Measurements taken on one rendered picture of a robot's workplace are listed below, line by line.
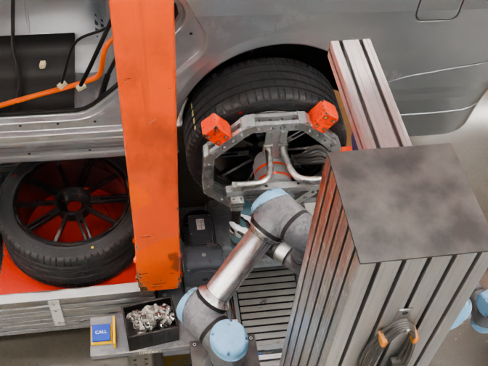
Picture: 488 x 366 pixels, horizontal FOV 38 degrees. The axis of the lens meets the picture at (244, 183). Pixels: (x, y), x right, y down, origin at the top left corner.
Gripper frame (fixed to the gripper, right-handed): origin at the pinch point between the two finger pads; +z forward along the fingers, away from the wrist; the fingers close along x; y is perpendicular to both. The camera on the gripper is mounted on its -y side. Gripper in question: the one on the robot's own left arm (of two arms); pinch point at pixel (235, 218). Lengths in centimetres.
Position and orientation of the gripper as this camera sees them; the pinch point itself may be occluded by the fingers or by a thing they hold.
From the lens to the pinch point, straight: 270.9
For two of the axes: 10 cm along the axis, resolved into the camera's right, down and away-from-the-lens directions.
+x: 6.0, -6.0, 5.3
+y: -0.6, 6.2, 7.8
